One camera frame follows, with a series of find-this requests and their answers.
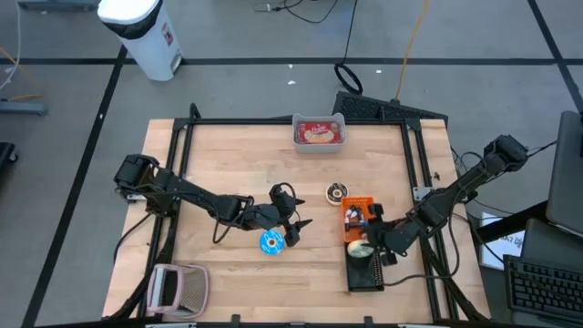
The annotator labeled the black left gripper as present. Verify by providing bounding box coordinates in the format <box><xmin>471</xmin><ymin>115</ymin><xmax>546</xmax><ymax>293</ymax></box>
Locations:
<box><xmin>245</xmin><ymin>181</ymin><xmax>314</xmax><ymax>250</ymax></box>

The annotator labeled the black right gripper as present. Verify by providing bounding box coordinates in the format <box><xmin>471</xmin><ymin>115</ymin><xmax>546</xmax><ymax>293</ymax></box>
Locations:
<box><xmin>355</xmin><ymin>202</ymin><xmax>402</xmax><ymax>268</ymax></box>

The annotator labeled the mint frosted toy donut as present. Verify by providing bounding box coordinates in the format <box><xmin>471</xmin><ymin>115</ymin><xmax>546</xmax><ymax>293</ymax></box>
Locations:
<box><xmin>346</xmin><ymin>240</ymin><xmax>375</xmax><ymax>260</ymax></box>

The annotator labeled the chocolate frosted toy donut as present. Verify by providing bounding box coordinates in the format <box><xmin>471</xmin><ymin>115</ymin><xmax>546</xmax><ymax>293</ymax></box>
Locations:
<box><xmin>324</xmin><ymin>181</ymin><xmax>350</xmax><ymax>207</ymax></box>

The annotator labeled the blue frosted toy donut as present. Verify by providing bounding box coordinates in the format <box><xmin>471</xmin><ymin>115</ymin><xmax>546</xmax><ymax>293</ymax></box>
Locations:
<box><xmin>258</xmin><ymin>229</ymin><xmax>287</xmax><ymax>257</ymax></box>

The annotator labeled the red Orville popcorn packet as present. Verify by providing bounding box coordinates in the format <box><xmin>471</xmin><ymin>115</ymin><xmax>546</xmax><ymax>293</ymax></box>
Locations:
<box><xmin>295</xmin><ymin>120</ymin><xmax>343</xmax><ymax>146</ymax></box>

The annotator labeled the orange plastic basket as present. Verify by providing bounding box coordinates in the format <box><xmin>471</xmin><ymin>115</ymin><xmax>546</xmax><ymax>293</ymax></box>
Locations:
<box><xmin>340</xmin><ymin>195</ymin><xmax>379</xmax><ymax>243</ymax></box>

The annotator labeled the black plastic basket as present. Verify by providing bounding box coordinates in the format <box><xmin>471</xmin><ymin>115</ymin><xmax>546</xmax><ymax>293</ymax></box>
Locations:
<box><xmin>345</xmin><ymin>241</ymin><xmax>386</xmax><ymax>293</ymax></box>

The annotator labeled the grey plastic bin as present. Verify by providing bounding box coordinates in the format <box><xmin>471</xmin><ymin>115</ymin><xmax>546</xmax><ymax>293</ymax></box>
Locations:
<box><xmin>291</xmin><ymin>112</ymin><xmax>347</xmax><ymax>155</ymax></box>

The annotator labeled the black perforated panel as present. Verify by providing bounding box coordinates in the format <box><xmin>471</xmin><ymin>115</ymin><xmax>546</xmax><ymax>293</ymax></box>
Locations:
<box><xmin>331</xmin><ymin>89</ymin><xmax>450</xmax><ymax>124</ymax></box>

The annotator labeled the pink mesh desk organizer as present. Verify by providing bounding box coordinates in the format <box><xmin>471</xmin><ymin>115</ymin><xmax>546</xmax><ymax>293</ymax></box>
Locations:
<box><xmin>145</xmin><ymin>262</ymin><xmax>211</xmax><ymax>320</ymax></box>

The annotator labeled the white paper sheet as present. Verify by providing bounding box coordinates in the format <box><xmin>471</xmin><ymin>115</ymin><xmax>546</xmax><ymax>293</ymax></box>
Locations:
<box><xmin>479</xmin><ymin>211</ymin><xmax>526</xmax><ymax>271</ymax></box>

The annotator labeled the black keyboard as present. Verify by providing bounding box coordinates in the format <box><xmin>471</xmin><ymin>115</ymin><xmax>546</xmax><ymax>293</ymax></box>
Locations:
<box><xmin>503</xmin><ymin>253</ymin><xmax>583</xmax><ymax>325</ymax></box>

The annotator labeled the grey laptop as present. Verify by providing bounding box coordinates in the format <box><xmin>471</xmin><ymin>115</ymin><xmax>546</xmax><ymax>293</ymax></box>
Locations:
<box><xmin>521</xmin><ymin>110</ymin><xmax>583</xmax><ymax>265</ymax></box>

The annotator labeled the white trash can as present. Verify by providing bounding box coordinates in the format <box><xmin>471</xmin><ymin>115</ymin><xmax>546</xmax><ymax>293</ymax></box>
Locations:
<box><xmin>97</xmin><ymin>0</ymin><xmax>185</xmax><ymax>83</ymax></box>

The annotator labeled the grey floor bar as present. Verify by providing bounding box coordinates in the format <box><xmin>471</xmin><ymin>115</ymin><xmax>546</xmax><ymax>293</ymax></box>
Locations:
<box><xmin>0</xmin><ymin>100</ymin><xmax>48</xmax><ymax>117</ymax></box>

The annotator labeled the black caster base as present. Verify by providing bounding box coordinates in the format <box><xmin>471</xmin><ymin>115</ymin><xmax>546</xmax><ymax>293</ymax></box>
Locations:
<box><xmin>0</xmin><ymin>141</ymin><xmax>19</xmax><ymax>175</ymax></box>

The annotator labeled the grey flat floor base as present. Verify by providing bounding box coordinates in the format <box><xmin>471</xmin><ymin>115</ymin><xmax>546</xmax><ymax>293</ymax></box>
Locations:
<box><xmin>16</xmin><ymin>0</ymin><xmax>100</xmax><ymax>12</ymax></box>

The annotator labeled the black aluminium table frame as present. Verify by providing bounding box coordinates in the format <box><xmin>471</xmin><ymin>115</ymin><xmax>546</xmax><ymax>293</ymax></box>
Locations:
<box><xmin>108</xmin><ymin>102</ymin><xmax>492</xmax><ymax>323</ymax></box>

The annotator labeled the black looped cable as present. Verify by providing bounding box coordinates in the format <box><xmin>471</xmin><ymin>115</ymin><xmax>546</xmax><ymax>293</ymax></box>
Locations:
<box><xmin>333</xmin><ymin>0</ymin><xmax>364</xmax><ymax>96</ymax></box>

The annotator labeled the thin black floor cable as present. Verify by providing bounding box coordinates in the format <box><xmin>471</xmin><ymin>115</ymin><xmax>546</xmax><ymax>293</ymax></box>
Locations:
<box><xmin>253</xmin><ymin>0</ymin><xmax>341</xmax><ymax>25</ymax></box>

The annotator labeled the yellow hanging cable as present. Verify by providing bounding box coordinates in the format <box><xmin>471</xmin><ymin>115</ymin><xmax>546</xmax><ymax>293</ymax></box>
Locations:
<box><xmin>394</xmin><ymin>0</ymin><xmax>431</xmax><ymax>102</ymax></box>

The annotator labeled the yellow floor cable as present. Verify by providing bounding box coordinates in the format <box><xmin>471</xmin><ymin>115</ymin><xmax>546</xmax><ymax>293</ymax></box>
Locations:
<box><xmin>0</xmin><ymin>45</ymin><xmax>46</xmax><ymax>103</ymax></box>

